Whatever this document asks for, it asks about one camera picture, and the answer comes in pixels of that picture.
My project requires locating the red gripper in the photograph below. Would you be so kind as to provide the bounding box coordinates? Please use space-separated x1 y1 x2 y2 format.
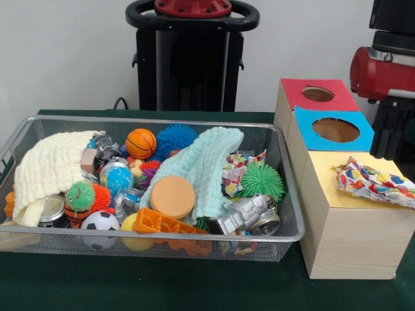
350 46 415 161

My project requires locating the multicolour spotted cloth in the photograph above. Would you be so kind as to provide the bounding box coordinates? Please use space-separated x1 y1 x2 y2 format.
333 156 415 210

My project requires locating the wooden box with three holes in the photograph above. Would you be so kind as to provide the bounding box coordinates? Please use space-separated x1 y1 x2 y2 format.
273 78 415 281

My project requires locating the clear mesh bin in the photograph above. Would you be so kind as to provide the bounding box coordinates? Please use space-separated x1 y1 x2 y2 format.
0 115 306 264

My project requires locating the green spiky ball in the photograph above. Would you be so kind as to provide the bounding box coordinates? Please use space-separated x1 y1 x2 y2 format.
240 161 286 198

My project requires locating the silver robot toy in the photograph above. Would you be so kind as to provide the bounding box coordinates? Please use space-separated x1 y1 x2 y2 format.
207 193 281 236

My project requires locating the light blue cloth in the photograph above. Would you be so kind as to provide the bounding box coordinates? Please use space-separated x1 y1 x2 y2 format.
139 126 244 218

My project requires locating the blue spiky ball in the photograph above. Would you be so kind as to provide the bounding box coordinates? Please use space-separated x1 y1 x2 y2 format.
155 122 199 159

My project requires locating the tan toy burger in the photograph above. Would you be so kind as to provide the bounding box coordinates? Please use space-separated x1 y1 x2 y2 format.
149 176 196 220

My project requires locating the small orange basketball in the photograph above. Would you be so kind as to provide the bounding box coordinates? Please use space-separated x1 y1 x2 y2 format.
125 128 158 161

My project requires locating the orange plastic block toy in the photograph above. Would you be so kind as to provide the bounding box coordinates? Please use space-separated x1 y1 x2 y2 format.
132 207 213 257

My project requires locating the dark green table cloth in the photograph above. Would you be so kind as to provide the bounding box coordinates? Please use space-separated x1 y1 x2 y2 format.
0 109 415 311

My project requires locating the blue globe ball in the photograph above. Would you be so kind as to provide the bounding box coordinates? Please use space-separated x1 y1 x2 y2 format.
99 163 136 198

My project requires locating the small soccer ball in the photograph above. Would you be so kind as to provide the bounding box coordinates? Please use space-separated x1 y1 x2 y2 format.
80 211 121 251

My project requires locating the cream white cloth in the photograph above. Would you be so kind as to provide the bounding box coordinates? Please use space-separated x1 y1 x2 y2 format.
12 130 106 227

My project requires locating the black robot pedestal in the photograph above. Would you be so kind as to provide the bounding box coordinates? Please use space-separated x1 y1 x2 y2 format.
124 0 260 113

